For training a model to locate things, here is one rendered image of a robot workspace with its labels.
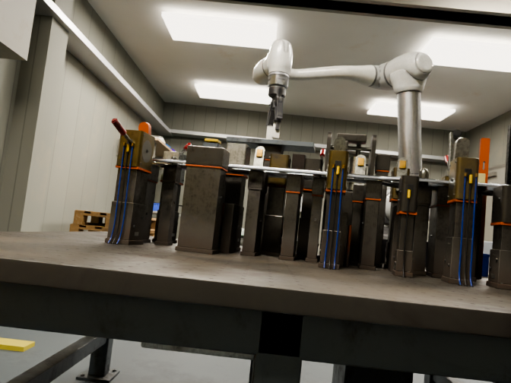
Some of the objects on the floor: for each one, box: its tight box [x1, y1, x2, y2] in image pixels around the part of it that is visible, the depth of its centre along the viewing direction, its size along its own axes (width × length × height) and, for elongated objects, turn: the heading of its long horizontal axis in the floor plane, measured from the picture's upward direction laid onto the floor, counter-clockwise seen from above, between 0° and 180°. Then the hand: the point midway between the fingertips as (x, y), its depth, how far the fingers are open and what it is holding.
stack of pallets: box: [69, 210, 157, 236], centre depth 471 cm, size 108×74×80 cm
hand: (272, 134), depth 192 cm, fingers open, 8 cm apart
